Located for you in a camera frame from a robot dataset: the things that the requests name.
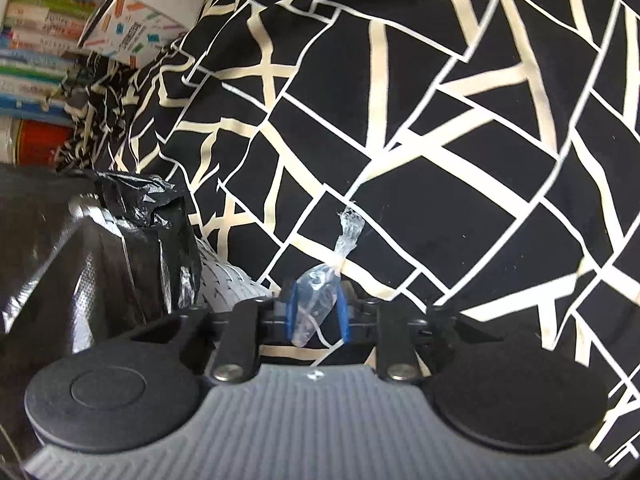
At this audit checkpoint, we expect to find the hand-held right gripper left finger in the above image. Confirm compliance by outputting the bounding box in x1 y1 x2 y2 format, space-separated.
127 280 301 385

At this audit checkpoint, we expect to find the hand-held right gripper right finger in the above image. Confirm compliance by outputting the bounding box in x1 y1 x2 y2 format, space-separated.
334 281 506 383

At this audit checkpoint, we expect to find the small twisted clear wrapper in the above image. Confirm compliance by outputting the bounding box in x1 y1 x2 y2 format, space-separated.
290 205 365 348

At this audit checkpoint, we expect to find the white woven trash bin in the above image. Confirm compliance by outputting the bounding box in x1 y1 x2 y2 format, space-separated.
192 237 273 311

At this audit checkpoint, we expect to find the black trash bag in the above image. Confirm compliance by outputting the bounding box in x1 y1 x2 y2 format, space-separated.
0 162 203 461

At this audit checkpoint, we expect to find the black cream patterned tablecloth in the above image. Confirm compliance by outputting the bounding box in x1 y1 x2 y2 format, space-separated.
55 0 640 466

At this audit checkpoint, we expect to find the white cube box colourful print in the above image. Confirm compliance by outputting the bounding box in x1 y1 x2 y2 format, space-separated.
77 0 206 68

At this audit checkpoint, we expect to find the row of books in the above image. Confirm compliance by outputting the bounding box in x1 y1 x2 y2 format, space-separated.
0 0 126 166

